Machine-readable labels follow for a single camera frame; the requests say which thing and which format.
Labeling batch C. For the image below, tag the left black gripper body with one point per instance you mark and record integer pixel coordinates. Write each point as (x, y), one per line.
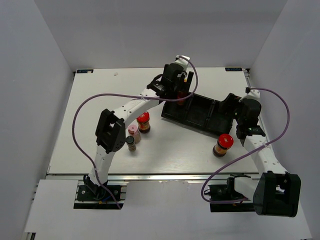
(180, 86)

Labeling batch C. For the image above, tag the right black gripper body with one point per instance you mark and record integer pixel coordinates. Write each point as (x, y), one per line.
(238, 118)

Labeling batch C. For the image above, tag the red-label sauce bottle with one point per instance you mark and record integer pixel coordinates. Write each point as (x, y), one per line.
(182, 92)

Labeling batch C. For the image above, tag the red-lid sauce jar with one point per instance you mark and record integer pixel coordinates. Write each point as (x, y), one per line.
(224, 142)
(143, 122)

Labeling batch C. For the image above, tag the pink-lid spice bottle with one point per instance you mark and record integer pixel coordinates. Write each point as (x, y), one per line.
(134, 132)

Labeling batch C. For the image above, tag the black-lid spice bottle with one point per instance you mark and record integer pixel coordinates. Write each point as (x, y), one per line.
(130, 141)

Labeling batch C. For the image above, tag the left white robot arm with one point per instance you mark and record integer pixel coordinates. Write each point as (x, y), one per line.
(112, 124)

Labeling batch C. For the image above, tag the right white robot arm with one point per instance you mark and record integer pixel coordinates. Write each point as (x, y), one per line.
(277, 191)

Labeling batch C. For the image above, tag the black three-compartment tray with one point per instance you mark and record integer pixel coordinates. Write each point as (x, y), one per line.
(201, 113)

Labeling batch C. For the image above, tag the left blue corner sticker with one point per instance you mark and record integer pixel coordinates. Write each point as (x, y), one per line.
(84, 71)

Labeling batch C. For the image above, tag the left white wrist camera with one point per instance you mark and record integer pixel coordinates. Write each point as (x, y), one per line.
(182, 61)

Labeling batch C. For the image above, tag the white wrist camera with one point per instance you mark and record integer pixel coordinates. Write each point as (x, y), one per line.
(182, 61)
(251, 93)

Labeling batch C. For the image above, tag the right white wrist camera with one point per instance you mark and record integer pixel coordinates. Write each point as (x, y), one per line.
(251, 93)

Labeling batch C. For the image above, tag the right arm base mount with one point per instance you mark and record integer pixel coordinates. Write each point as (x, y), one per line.
(226, 192)

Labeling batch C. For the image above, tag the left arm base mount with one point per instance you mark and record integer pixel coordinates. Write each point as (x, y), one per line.
(90, 196)

